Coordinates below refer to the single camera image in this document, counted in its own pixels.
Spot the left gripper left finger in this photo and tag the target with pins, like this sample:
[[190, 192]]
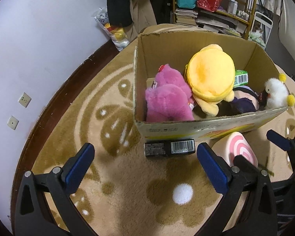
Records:
[[33, 215]]

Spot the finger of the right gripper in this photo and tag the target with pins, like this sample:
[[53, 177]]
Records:
[[280, 140]]

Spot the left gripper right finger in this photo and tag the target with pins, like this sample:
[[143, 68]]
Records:
[[258, 215]]

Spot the pink swirl roll cake plush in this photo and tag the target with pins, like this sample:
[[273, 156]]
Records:
[[233, 145]]

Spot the white fluffy bird plush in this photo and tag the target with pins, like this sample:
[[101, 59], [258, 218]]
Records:
[[277, 94]]

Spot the white-haired blindfolded plush doll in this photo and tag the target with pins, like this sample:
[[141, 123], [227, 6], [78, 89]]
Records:
[[245, 101]]

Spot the yellow dog plush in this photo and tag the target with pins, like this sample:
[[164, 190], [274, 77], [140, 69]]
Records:
[[210, 74]]

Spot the black barcode box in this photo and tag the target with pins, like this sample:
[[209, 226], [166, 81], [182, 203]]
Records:
[[169, 148]]

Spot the green snack box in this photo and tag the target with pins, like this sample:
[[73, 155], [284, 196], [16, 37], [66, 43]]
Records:
[[241, 78]]

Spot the beige patterned round rug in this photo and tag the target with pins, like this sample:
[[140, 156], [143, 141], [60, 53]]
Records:
[[126, 193]]

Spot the pink bear plush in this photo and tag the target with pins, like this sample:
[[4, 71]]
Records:
[[169, 97]]

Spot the white metal cart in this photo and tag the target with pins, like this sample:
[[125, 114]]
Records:
[[261, 29]]

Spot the brown cardboard box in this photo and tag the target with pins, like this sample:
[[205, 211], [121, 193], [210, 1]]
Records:
[[176, 48]]

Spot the wooden bookshelf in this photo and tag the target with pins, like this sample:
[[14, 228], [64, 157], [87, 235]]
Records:
[[233, 17]]

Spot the stack of books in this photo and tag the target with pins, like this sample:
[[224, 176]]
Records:
[[186, 17]]

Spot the clear bag with toys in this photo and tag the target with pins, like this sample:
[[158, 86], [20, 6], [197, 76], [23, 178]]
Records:
[[116, 34]]

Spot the black hanging garment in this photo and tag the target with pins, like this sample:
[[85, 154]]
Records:
[[119, 13]]

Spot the white wall socket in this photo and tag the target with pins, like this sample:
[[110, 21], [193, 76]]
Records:
[[12, 122], [24, 100]]

